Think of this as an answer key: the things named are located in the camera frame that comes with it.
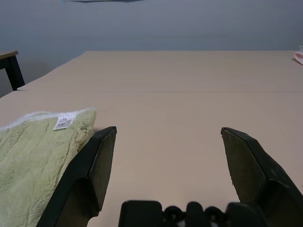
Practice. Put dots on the side table with black frame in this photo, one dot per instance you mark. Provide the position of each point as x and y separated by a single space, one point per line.
11 68

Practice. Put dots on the pink folded towel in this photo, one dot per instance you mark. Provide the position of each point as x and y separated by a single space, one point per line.
299 58

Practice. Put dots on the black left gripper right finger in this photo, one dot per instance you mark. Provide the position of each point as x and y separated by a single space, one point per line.
248 170

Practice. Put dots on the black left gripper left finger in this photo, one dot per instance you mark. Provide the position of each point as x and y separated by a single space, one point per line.
94 165

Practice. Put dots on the green folded towel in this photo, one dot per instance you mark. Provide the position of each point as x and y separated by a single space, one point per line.
28 153

